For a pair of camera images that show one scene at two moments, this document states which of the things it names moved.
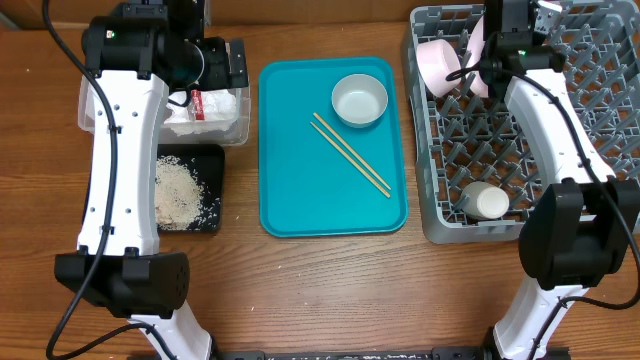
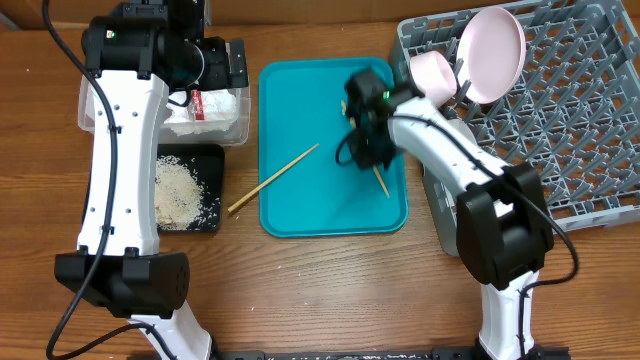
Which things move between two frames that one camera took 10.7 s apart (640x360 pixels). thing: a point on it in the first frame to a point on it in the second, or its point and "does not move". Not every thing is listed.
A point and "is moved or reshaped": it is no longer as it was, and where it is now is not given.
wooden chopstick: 344,154 to 375,168
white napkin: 215,111 does not move
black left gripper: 220,77 does not move
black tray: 207,163 does not move
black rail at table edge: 436,353 does not move
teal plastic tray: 308,186 does not move
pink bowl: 437,58 is moved or reshaped
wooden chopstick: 353,152 to 271,175
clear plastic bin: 238,135 does not move
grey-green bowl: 359,100 is moved or reshaped
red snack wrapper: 198,106 does not move
